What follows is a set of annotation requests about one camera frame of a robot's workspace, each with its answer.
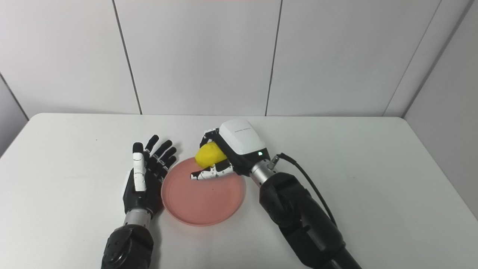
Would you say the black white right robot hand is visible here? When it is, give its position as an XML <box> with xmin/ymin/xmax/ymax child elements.
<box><xmin>190</xmin><ymin>119</ymin><xmax>271</xmax><ymax>180</ymax></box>

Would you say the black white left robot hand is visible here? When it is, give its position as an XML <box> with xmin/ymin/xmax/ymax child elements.
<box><xmin>123</xmin><ymin>134</ymin><xmax>177</xmax><ymax>219</ymax></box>

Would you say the yellow lemon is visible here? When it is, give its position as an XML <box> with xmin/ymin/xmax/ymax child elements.
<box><xmin>195</xmin><ymin>141</ymin><xmax>228</xmax><ymax>168</ymax></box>

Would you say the pink round plate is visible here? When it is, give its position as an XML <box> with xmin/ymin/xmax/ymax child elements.
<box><xmin>161</xmin><ymin>157</ymin><xmax>246</xmax><ymax>227</ymax></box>

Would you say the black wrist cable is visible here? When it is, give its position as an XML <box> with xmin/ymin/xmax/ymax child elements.
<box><xmin>276</xmin><ymin>153</ymin><xmax>336</xmax><ymax>226</ymax></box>

